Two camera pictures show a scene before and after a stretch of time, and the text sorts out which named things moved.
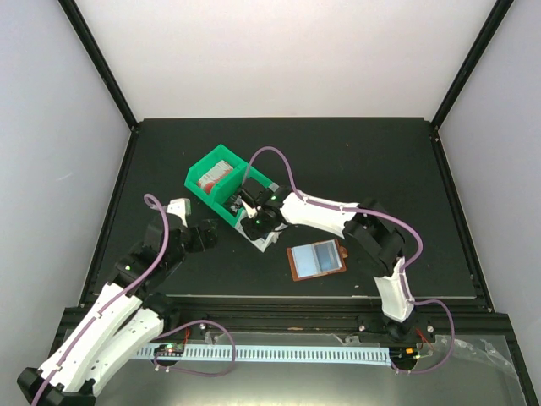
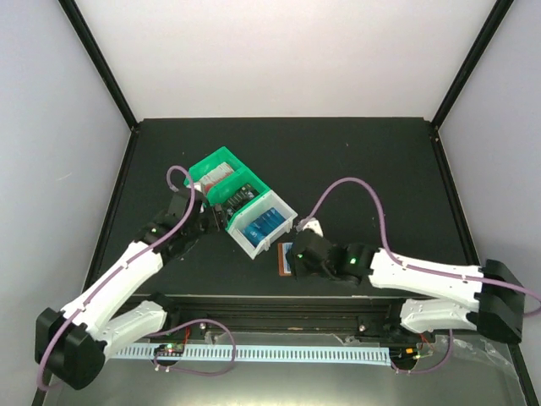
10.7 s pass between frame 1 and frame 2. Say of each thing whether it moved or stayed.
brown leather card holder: moved
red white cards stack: stayed
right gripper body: moved
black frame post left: stayed
